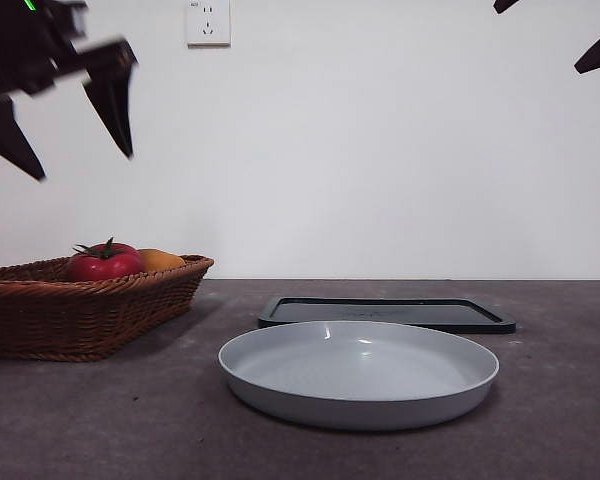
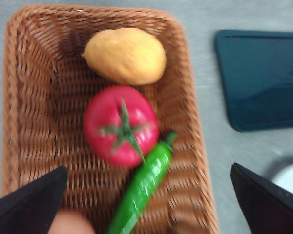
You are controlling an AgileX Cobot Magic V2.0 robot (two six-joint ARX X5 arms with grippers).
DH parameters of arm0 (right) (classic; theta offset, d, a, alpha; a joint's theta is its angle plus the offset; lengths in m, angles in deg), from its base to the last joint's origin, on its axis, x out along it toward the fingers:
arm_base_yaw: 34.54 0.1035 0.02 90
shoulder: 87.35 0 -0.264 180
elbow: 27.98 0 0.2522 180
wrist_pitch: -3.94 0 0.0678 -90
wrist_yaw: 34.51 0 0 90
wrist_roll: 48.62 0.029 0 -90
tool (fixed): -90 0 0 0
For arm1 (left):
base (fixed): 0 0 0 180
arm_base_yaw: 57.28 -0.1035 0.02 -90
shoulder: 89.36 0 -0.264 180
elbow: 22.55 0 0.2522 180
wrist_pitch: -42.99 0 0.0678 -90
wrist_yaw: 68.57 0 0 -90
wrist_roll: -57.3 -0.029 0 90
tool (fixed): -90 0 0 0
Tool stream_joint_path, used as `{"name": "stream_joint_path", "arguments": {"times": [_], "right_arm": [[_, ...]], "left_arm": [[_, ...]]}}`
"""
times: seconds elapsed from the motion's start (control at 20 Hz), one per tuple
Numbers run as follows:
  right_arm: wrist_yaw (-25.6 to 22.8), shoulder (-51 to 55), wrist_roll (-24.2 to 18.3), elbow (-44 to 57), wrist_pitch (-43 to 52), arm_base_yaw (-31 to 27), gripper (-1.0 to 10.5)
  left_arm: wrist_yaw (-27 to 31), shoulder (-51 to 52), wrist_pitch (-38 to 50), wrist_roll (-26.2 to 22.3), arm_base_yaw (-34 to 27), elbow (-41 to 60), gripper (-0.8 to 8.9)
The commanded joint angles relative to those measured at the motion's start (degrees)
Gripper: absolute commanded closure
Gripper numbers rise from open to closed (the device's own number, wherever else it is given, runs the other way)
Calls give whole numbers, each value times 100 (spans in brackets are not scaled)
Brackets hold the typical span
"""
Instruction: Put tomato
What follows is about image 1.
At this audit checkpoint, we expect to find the black rectangular tray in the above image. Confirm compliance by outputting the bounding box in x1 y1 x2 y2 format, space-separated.
257 295 517 336

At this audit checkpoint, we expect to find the brown wicker basket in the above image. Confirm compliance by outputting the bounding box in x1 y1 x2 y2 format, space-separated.
0 254 215 362

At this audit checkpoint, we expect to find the white wall power socket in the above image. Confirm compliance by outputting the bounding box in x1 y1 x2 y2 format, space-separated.
186 0 232 49

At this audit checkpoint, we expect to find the grey round plate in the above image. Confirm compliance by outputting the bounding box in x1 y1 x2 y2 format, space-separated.
217 319 500 432

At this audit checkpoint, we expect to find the red tomato with green stem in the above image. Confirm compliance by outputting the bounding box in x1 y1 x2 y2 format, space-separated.
66 236 146 283

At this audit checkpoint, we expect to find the orange round fruit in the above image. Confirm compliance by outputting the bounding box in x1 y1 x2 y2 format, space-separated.
137 248 186 274

